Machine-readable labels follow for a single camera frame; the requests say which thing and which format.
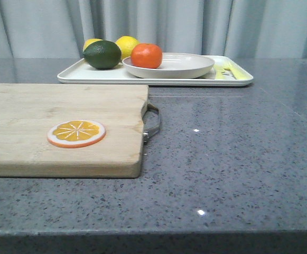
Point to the orange tangerine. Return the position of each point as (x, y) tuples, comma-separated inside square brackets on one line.
[(147, 55)]

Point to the wooden cutting board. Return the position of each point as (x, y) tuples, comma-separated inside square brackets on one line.
[(29, 111)]

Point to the metal cutting board handle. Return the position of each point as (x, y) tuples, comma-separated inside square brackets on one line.
[(151, 119)]

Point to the right yellow lemon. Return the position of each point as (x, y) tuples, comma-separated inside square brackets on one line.
[(126, 45)]

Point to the yellow plastic fork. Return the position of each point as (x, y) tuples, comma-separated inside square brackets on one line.
[(237, 73)]

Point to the grey curtain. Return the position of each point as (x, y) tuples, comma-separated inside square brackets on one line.
[(237, 29)]

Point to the orange slice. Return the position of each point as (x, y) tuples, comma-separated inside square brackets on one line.
[(76, 133)]

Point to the green lime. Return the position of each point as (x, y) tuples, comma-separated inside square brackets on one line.
[(102, 54)]

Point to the white bear print tray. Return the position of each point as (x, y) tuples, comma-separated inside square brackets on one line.
[(82, 73)]

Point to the beige round plate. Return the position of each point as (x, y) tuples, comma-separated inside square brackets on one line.
[(173, 66)]

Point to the left yellow lemon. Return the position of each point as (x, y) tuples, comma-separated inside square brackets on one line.
[(89, 42)]

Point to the yellow lemon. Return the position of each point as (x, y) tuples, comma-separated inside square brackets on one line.
[(126, 45), (89, 42)]

